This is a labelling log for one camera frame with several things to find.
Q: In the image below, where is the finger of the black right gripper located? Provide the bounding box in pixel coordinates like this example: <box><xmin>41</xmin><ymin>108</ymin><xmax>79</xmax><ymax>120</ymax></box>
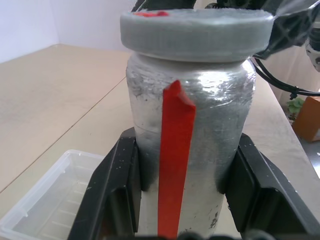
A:
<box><xmin>253</xmin><ymin>0</ymin><xmax>319</xmax><ymax>60</ymax></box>
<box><xmin>130</xmin><ymin>0</ymin><xmax>199</xmax><ymax>13</ymax></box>

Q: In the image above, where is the clear plastic box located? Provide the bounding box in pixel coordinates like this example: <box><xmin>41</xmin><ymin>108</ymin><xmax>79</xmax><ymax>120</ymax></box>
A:
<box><xmin>0</xmin><ymin>149</ymin><xmax>106</xmax><ymax>240</ymax></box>

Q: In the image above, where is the small green plant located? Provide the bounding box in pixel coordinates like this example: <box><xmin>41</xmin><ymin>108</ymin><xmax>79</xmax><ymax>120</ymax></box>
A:
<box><xmin>286</xmin><ymin>97</ymin><xmax>306</xmax><ymax>121</ymax></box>

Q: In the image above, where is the grey jar lid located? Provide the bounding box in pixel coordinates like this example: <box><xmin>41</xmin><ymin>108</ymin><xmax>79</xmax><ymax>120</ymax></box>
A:
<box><xmin>119</xmin><ymin>8</ymin><xmax>275</xmax><ymax>63</ymax></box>

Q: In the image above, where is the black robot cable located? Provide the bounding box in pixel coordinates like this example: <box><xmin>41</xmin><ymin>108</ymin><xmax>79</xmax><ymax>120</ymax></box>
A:
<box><xmin>251</xmin><ymin>55</ymin><xmax>320</xmax><ymax>100</ymax></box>

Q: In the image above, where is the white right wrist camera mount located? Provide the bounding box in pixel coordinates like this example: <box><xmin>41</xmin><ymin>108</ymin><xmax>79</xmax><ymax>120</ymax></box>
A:
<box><xmin>304</xmin><ymin>23</ymin><xmax>320</xmax><ymax>74</ymax></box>

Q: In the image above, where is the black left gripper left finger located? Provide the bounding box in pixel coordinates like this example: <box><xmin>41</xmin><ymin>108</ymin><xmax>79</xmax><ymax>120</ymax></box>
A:
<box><xmin>67</xmin><ymin>126</ymin><xmax>144</xmax><ymax>240</ymax></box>

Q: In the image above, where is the silver jar with red tape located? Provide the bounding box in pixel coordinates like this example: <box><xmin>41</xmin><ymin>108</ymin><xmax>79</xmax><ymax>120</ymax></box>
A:
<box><xmin>125</xmin><ymin>51</ymin><xmax>257</xmax><ymax>238</ymax></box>

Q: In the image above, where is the orange box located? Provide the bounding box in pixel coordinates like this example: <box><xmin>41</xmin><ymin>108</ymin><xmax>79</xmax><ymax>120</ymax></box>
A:
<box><xmin>291</xmin><ymin>95</ymin><xmax>320</xmax><ymax>144</ymax></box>

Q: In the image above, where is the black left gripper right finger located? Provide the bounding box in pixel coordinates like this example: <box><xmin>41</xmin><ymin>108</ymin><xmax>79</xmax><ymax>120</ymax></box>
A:
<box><xmin>215</xmin><ymin>132</ymin><xmax>320</xmax><ymax>240</ymax></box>

